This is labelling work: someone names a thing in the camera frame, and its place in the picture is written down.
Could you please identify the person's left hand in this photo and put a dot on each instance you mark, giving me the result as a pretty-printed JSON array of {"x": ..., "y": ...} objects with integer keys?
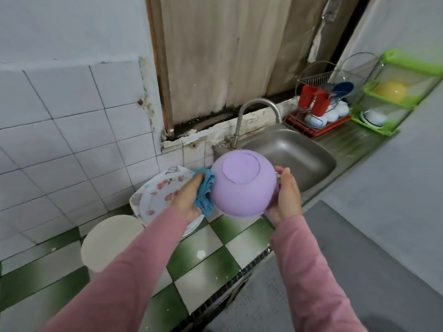
[{"x": 185, "y": 200}]

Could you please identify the person's right hand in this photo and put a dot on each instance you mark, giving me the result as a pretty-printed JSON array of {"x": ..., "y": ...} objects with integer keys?
[{"x": 285, "y": 198}]

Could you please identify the blue cleaning cloth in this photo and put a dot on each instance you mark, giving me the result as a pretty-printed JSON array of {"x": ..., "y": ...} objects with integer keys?
[{"x": 204, "y": 190}]

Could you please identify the stack of floral plates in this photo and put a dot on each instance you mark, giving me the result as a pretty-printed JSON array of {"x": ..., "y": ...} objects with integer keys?
[{"x": 156, "y": 197}]

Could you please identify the purple plastic bowl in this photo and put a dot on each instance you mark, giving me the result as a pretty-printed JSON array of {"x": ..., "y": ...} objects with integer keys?
[{"x": 242, "y": 183}]

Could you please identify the stack of cream bowls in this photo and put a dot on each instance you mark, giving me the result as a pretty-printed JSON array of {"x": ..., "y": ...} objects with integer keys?
[{"x": 111, "y": 242}]

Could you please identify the stack of white bowls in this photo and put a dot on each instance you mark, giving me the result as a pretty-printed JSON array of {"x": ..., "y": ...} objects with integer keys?
[{"x": 374, "y": 118}]

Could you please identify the blue rice paddle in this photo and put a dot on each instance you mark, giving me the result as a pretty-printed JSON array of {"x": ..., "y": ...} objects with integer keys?
[{"x": 343, "y": 88}]

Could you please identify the person's left forearm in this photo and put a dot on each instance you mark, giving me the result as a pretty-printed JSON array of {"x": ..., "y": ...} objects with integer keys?
[{"x": 117, "y": 280}]

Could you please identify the person's right forearm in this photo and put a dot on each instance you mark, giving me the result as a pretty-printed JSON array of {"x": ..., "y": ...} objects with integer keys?
[{"x": 318, "y": 280}]

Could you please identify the green checkered tile countertop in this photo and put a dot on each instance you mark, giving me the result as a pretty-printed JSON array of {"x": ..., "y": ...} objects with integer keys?
[{"x": 201, "y": 262}]

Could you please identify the stainless steel sink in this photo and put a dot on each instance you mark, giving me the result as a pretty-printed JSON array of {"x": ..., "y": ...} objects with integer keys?
[{"x": 291, "y": 152}]

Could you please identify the chrome faucet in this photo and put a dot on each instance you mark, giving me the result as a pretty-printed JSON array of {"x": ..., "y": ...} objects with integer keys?
[{"x": 239, "y": 121}]

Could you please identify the red plastic cutlery cup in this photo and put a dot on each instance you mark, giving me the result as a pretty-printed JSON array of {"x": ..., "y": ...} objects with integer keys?
[{"x": 313, "y": 100}]

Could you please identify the weathered wooden board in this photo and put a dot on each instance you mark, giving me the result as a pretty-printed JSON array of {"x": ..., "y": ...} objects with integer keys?
[{"x": 221, "y": 51}]

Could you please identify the white hanging cloth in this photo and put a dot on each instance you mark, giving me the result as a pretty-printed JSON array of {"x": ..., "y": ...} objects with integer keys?
[{"x": 324, "y": 27}]

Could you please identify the green plastic shelf rack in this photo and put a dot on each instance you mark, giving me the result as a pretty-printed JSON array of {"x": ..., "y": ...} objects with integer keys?
[{"x": 415, "y": 69}]

